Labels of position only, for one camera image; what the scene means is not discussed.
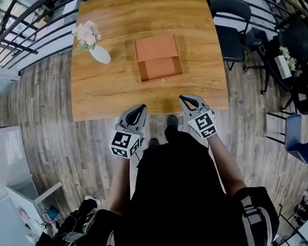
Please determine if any person's black clothing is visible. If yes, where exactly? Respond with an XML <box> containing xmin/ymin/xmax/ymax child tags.
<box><xmin>73</xmin><ymin>118</ymin><xmax>281</xmax><ymax>246</ymax></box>

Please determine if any black folding chair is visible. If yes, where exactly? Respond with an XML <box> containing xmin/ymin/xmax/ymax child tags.
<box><xmin>209</xmin><ymin>0</ymin><xmax>257</xmax><ymax>73</ymax></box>

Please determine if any person's right shoe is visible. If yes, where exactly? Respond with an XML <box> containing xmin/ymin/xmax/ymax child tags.
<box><xmin>166</xmin><ymin>114</ymin><xmax>180</xmax><ymax>129</ymax></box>

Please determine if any cream flower bunch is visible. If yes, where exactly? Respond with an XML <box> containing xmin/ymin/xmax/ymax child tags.
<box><xmin>279</xmin><ymin>45</ymin><xmax>298</xmax><ymax>72</ymax></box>

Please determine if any person's right forearm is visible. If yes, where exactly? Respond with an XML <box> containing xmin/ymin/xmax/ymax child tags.
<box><xmin>207</xmin><ymin>134</ymin><xmax>248</xmax><ymax>199</ymax></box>

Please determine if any black backpack with cables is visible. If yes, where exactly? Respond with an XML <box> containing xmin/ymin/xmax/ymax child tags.
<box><xmin>32</xmin><ymin>198</ymin><xmax>105</xmax><ymax>246</ymax></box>

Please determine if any blue chair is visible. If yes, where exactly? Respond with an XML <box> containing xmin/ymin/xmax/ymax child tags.
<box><xmin>265</xmin><ymin>113</ymin><xmax>308</xmax><ymax>167</ymax></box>

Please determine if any white rectangular planter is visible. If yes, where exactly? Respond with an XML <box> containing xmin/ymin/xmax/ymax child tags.
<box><xmin>274</xmin><ymin>54</ymin><xmax>293</xmax><ymax>80</ymax></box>

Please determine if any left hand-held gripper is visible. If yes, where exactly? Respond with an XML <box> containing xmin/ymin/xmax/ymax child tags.
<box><xmin>106</xmin><ymin>103</ymin><xmax>152</xmax><ymax>160</ymax></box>

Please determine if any person's left forearm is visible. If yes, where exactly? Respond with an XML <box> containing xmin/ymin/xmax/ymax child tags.
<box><xmin>105</xmin><ymin>155</ymin><xmax>136</xmax><ymax>218</ymax></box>

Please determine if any pink flower bouquet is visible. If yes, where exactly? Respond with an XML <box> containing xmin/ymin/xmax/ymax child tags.
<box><xmin>71</xmin><ymin>19</ymin><xmax>104</xmax><ymax>52</ymax></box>

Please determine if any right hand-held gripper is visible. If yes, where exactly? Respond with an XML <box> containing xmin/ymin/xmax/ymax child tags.
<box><xmin>178</xmin><ymin>92</ymin><xmax>220</xmax><ymax>143</ymax></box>

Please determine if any white perforated panel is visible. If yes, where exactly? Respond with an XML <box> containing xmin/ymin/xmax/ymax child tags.
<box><xmin>0</xmin><ymin>125</ymin><xmax>35</xmax><ymax>202</ymax></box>

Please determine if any white ceramic vase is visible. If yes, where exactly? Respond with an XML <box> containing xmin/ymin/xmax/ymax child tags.
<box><xmin>88</xmin><ymin>44</ymin><xmax>112</xmax><ymax>66</ymax></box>

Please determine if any black office chair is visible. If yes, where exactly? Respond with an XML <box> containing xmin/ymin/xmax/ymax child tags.
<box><xmin>243</xmin><ymin>14</ymin><xmax>308</xmax><ymax>95</ymax></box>

